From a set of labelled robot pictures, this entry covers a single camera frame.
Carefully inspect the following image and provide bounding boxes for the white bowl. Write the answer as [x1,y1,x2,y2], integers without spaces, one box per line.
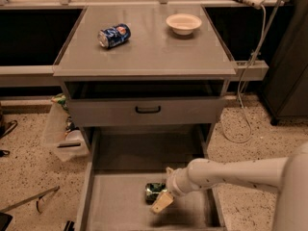
[166,13,202,36]

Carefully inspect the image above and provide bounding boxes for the grey metal rod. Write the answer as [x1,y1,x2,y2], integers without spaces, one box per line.
[0,186,60,213]

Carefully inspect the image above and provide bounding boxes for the black drawer handle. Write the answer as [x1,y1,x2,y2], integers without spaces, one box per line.
[135,106,161,115]

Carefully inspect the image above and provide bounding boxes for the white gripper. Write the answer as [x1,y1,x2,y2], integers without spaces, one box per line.
[150,167,193,214]

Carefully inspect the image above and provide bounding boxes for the dark cabinet at right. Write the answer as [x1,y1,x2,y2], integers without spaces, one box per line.
[261,0,308,125]

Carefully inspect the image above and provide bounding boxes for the crushed green can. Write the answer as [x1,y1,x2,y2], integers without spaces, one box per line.
[145,183,167,203]

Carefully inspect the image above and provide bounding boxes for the white cable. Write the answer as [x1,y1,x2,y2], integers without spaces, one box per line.
[219,4,267,144]

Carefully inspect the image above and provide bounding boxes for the grey top drawer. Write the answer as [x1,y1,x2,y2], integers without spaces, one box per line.
[65,80,225,127]

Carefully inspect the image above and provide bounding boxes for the grey drawer cabinet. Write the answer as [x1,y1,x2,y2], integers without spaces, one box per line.
[54,4,236,145]

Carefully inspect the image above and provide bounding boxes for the open grey middle drawer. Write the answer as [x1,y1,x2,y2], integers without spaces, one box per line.
[75,126,227,231]

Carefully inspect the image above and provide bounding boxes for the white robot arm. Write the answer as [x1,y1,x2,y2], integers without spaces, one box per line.
[151,142,308,231]

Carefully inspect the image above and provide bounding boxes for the blue soda can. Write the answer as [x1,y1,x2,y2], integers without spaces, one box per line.
[97,23,131,49]

